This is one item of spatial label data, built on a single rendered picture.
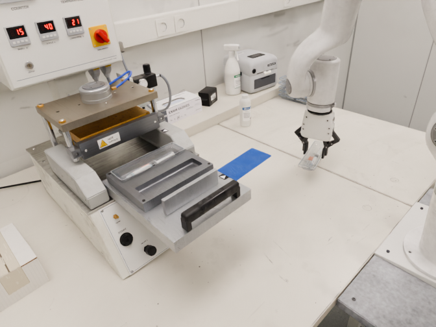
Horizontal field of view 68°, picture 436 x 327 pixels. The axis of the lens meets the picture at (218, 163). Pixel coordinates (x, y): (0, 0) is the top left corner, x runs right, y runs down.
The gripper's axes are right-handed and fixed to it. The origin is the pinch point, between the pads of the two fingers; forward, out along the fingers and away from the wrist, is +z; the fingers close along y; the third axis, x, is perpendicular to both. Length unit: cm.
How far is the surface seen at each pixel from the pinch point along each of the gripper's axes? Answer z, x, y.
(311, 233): 7.7, 30.9, -9.2
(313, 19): -17, -143, 47
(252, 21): -25, -83, 64
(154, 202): -15, 60, 18
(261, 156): 7.7, 0.2, 19.8
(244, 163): 7.7, 7.6, 23.6
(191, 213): -18, 62, 7
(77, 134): -23, 55, 46
